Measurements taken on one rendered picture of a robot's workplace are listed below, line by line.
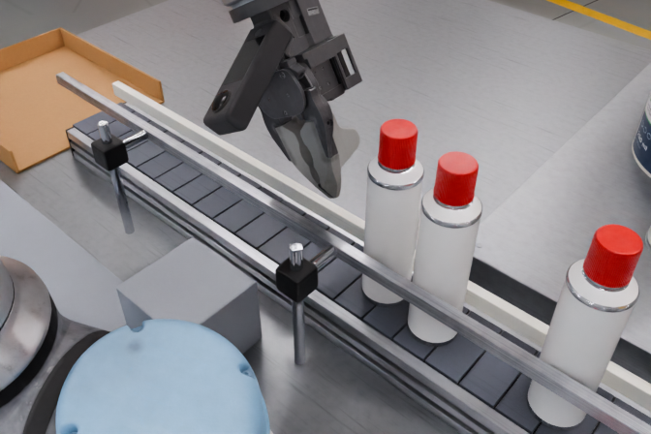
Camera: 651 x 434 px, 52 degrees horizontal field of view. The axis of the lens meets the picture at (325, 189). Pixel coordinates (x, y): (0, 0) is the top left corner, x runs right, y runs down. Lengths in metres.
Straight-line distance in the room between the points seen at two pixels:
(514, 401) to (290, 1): 0.43
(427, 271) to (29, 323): 0.33
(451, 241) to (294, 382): 0.24
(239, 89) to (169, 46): 0.72
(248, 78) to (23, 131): 0.58
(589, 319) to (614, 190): 0.40
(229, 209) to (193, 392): 0.43
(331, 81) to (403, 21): 0.72
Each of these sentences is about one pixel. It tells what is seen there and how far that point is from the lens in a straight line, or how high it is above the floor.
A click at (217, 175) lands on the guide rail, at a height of 0.96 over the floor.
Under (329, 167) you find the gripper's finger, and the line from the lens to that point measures 0.65.
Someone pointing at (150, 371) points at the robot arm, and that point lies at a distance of 0.42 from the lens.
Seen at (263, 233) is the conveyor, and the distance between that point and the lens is 0.77.
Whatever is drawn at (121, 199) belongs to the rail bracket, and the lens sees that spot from 0.84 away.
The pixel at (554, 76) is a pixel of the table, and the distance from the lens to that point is 1.24.
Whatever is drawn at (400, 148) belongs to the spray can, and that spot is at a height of 1.07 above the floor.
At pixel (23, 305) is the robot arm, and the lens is 0.44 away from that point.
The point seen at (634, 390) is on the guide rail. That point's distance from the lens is 0.65.
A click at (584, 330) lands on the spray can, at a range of 0.54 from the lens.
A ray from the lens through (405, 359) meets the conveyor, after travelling 0.66.
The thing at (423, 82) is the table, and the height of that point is 0.83.
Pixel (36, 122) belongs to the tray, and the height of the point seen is 0.83.
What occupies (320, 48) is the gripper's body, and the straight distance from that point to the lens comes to 0.65.
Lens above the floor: 1.40
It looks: 39 degrees down
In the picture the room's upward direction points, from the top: straight up
